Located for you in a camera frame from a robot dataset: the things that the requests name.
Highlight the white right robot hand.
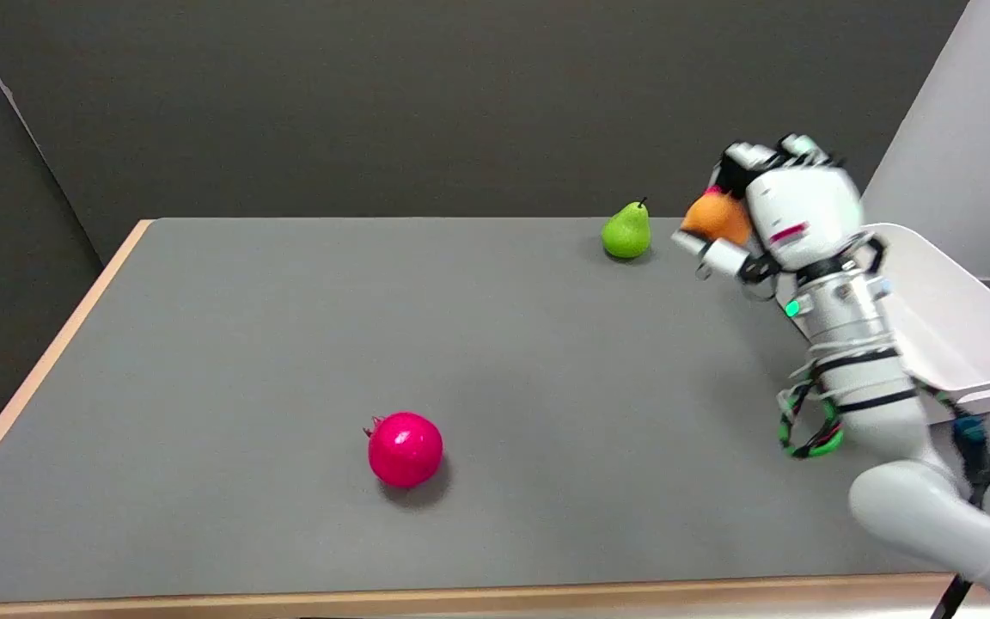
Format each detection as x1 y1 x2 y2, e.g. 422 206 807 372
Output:
672 134 865 284

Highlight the white plastic box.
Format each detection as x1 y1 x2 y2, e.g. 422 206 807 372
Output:
856 223 990 426

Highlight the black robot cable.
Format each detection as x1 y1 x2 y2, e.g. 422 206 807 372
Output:
929 389 990 619

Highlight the red toy pomegranate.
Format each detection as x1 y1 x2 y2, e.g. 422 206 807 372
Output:
364 412 444 489

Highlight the green black braided cable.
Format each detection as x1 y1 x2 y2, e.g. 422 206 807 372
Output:
777 378 845 458

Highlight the green toy pear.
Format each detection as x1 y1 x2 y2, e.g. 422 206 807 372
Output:
602 199 652 260

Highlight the yellow orange toy duck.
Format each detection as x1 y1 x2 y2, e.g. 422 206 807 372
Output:
681 186 754 247

